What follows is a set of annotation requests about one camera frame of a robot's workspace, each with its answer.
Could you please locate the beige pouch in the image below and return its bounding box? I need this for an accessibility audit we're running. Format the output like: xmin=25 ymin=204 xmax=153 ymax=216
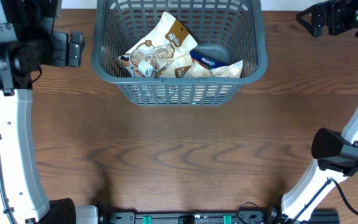
xmin=183 ymin=60 xmax=243 ymax=78

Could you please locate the Kleenex pocket tissue multipack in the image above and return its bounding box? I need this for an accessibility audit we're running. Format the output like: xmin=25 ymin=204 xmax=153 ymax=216
xmin=190 ymin=51 xmax=227 ymax=70

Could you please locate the Pantree mushroom pouch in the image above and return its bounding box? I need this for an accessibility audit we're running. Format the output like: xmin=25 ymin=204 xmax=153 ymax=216
xmin=117 ymin=12 xmax=198 ymax=77
xmin=154 ymin=53 xmax=193 ymax=78

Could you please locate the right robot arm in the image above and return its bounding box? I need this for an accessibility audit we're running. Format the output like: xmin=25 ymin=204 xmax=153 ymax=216
xmin=265 ymin=0 xmax=358 ymax=223

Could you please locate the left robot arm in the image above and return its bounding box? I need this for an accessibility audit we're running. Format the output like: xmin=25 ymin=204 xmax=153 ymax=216
xmin=0 ymin=0 xmax=100 ymax=224

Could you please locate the grey plastic basket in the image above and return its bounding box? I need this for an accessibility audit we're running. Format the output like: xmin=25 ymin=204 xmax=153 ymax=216
xmin=92 ymin=0 xmax=268 ymax=105

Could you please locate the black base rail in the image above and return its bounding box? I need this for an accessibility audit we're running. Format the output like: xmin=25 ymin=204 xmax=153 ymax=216
xmin=98 ymin=208 xmax=341 ymax=224

